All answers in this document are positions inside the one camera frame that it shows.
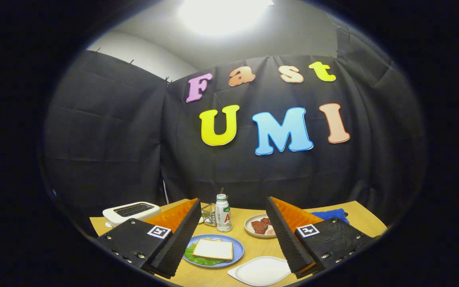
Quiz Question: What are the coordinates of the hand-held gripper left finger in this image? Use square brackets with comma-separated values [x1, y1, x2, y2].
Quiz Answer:
[96, 198, 202, 279]

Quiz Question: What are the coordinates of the toasted bread slice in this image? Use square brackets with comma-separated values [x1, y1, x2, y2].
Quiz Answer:
[192, 238, 234, 261]

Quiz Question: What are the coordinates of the beige bowl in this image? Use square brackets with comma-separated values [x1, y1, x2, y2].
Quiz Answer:
[244, 214, 277, 238]

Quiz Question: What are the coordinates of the blue plate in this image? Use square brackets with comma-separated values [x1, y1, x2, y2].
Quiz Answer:
[182, 234, 245, 268]

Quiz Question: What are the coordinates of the white square plate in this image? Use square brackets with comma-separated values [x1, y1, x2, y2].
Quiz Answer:
[227, 256, 292, 287]

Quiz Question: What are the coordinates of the white plastic bottle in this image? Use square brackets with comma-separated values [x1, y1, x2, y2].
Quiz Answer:
[215, 194, 233, 233]

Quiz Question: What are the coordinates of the metal wire rack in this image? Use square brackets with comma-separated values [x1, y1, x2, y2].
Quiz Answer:
[202, 203, 217, 227]

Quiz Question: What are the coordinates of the blue towel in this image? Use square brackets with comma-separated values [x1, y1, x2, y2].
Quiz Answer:
[311, 208, 350, 224]

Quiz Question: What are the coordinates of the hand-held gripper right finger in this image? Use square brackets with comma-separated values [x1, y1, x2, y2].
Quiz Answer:
[265, 197, 375, 279]

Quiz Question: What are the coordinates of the green lettuce leaf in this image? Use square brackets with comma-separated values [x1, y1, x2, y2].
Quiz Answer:
[184, 241, 224, 266]

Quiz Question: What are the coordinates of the cream toaster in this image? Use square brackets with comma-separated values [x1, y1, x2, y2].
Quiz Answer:
[102, 202, 161, 228]

